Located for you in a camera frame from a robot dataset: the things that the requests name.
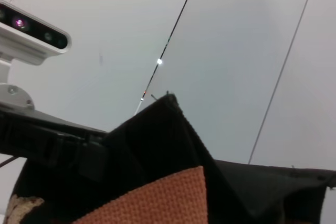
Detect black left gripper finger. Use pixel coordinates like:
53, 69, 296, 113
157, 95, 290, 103
0, 108, 111, 183

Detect white head camera bracket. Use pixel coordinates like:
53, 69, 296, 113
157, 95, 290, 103
0, 58, 35, 111

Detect thin dark left gripper cable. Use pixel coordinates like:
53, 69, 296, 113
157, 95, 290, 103
0, 155, 15, 168

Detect white head depth camera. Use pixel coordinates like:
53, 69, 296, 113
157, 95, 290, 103
0, 0, 72, 67

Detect black food bag orange straps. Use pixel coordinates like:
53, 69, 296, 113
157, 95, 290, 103
5, 91, 336, 224

